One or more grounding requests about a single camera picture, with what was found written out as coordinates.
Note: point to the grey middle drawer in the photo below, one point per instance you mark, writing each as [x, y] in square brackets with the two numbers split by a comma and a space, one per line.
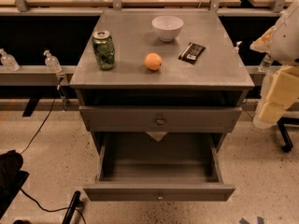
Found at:
[159, 119]

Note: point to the orange fruit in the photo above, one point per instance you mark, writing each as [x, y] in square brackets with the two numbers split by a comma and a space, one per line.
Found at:
[153, 61]

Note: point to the clear sanitizer pump bottle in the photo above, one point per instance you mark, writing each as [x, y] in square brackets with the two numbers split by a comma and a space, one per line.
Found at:
[52, 62]

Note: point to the small white pump bottle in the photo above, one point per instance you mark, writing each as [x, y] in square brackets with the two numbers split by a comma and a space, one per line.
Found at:
[237, 46]

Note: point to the black table leg right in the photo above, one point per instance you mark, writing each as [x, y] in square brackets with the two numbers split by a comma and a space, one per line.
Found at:
[281, 125]

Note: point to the black snack packet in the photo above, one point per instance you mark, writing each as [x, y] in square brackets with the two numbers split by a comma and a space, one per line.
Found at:
[191, 53]

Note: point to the clear plastic water bottle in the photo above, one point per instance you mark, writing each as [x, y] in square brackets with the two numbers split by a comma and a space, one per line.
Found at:
[265, 64]

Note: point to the white ceramic bowl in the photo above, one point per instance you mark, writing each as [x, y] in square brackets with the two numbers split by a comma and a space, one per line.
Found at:
[167, 28]

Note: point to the black bar on floor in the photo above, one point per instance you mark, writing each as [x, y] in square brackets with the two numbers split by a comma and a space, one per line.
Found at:
[72, 207]

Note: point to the grey bottom drawer open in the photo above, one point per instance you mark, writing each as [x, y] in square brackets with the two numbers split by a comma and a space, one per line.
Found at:
[135, 167]

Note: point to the green soda can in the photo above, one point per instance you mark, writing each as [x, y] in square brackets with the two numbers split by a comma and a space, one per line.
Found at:
[103, 49]

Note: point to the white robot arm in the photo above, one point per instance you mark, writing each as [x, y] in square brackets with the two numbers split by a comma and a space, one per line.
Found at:
[280, 89]

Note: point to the grey wooden drawer cabinet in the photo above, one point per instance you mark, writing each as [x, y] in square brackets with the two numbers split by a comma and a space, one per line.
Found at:
[217, 79]

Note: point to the clear sanitizer bottle far left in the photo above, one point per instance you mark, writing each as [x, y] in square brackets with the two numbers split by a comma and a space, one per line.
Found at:
[8, 61]

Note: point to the black object lower left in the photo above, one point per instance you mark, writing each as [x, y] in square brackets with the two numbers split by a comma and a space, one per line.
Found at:
[11, 178]

